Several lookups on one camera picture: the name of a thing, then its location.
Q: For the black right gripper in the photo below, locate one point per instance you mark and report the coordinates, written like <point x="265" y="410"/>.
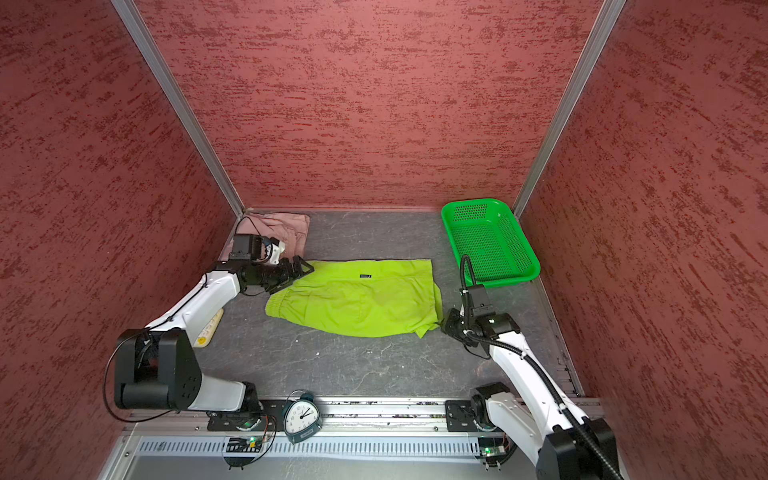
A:
<point x="447" y="322"/>

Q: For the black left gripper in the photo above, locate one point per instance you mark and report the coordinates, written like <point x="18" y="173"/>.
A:
<point x="287" y="276"/>

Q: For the pink shorts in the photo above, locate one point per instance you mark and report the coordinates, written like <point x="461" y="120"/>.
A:
<point x="290" y="229"/>

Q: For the lime green shorts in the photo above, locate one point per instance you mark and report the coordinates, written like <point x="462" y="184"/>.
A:
<point x="363" y="298"/>

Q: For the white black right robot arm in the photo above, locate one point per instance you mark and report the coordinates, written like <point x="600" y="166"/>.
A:
<point x="559" y="439"/>

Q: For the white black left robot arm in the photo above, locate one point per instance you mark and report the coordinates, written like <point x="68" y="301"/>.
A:
<point x="156" y="368"/>

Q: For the green plastic basket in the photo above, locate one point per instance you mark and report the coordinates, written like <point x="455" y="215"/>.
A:
<point x="487" y="231"/>

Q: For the beige calculator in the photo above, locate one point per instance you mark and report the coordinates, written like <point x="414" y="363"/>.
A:
<point x="206" y="335"/>

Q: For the right controller board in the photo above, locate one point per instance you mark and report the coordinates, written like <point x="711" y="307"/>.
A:
<point x="493" y="452"/>

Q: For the controller board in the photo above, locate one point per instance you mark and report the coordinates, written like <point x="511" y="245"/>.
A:
<point x="241" y="452"/>
<point x="493" y="452"/>

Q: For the teal alarm clock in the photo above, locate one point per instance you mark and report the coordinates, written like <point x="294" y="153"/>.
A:
<point x="301" y="417"/>

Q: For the left controller board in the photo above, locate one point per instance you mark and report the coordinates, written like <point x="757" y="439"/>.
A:
<point x="241" y="452"/>

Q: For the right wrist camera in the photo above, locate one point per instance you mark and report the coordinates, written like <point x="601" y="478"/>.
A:
<point x="476" y="302"/>

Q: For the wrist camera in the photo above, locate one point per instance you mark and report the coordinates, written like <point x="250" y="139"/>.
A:
<point x="256" y="249"/>
<point x="476" y="302"/>

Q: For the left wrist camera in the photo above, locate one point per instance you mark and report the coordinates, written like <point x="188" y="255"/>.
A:
<point x="256" y="249"/>

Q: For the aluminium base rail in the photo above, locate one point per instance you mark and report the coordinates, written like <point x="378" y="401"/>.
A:
<point x="346" y="416"/>

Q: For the left aluminium corner post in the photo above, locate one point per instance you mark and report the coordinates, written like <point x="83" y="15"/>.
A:
<point x="132" y="19"/>

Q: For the aluminium corner post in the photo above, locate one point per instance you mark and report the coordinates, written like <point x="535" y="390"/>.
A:
<point x="132" y="19"/>
<point x="600" y="32"/>

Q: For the right aluminium corner post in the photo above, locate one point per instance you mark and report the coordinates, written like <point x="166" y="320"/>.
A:
<point x="600" y="32"/>

